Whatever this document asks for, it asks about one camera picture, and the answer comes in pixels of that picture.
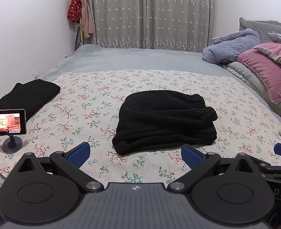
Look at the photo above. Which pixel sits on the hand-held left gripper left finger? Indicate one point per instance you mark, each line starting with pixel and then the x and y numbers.
pixel 79 153

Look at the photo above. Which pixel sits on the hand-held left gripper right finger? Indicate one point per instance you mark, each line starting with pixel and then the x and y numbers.
pixel 191 155

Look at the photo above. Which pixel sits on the black fleece pants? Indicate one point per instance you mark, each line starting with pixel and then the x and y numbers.
pixel 159 121

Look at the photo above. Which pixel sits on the folded black pants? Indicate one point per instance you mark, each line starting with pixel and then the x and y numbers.
pixel 28 95

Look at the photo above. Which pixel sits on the white floral sheet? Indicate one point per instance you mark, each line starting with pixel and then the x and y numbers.
pixel 95 95

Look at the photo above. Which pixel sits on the black phone stand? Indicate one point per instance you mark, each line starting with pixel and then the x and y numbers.
pixel 11 146

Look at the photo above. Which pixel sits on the pink pillow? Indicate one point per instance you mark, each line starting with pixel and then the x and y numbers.
pixel 266 71

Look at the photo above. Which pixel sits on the grey quilt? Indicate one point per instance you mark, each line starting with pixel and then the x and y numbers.
pixel 247 76

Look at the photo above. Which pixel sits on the phone with lit screen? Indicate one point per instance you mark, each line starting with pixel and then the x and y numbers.
pixel 4 121

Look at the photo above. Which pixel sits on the light blue bed sheet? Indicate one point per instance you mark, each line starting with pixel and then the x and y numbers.
pixel 142 59

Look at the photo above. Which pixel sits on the blue hanging bag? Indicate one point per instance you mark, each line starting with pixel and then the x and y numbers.
pixel 78 41

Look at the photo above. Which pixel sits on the light blue blanket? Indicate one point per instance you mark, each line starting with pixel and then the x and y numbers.
pixel 231 45

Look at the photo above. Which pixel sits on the yellow coat rack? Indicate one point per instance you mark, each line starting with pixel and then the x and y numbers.
pixel 80 35

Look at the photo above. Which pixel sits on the grey pillow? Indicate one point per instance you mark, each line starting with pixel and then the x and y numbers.
pixel 269 27

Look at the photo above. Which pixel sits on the pink hanging garment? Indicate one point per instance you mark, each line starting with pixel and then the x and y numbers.
pixel 87 21

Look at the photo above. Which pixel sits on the grey star-print curtain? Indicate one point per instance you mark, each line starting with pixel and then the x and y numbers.
pixel 154 16

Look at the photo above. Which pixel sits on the red floral garment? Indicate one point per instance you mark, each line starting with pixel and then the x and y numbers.
pixel 74 7

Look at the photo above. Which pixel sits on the white wall socket with plug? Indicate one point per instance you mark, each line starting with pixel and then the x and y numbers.
pixel 36 75

